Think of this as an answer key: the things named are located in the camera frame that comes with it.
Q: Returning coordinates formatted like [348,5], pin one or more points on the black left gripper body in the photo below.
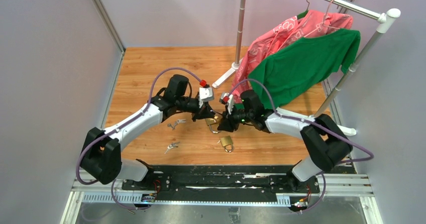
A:
[198,114]

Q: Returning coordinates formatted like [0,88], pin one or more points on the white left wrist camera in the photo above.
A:
[205,94]

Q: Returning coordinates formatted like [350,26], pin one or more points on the pink printed shirt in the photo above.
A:
[311,22]

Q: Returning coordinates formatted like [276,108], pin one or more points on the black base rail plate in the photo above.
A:
[222,183]

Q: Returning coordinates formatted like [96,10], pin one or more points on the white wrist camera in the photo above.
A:
[205,94]
[228,100]

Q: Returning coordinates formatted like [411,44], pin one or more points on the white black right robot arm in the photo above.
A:
[324,140]

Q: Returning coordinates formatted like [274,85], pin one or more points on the green t-shirt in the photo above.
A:
[285,75]

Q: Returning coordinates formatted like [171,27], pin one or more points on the small key bunch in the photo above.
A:
[180,121]
[172,126]

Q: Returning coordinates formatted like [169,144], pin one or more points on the small brass padlock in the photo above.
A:
[212,124]

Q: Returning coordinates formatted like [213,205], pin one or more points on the large brass padlock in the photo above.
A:
[227,143]

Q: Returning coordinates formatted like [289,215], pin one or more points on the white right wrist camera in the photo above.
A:
[228,100]

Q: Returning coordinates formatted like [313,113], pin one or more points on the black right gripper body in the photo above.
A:
[232,121]

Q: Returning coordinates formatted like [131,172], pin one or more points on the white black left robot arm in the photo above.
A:
[101,155]

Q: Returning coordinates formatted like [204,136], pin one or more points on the metal clothes rack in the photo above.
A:
[370,24]

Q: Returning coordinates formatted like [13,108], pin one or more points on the small loose key bunch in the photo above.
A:
[180,121]

